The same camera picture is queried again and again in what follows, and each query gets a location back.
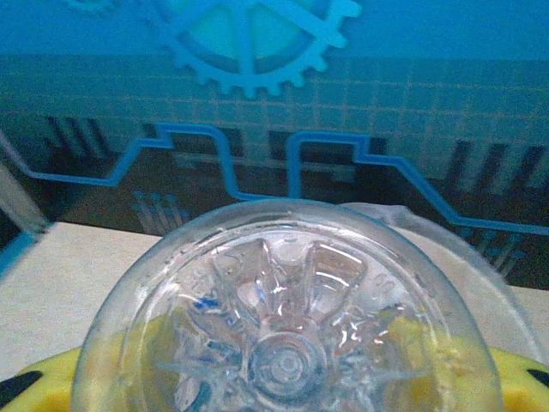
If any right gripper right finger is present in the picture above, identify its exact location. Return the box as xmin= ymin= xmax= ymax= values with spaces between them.
xmin=488 ymin=346 xmax=549 ymax=412

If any white plastic bin with liner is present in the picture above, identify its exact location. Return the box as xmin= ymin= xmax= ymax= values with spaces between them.
xmin=342 ymin=200 xmax=544 ymax=361

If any blue cap cola plastic bottle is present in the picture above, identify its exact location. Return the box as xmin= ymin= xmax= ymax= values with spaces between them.
xmin=70 ymin=199 xmax=505 ymax=412

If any aluminium frame post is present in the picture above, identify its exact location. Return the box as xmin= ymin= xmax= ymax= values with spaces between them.
xmin=0 ymin=128 xmax=51 ymax=235

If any blue aluminium side rail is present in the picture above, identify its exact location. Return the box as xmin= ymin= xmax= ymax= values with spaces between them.
xmin=0 ymin=229 xmax=48 ymax=280

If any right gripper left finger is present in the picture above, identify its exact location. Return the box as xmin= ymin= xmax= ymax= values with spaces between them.
xmin=0 ymin=347 xmax=87 ymax=412

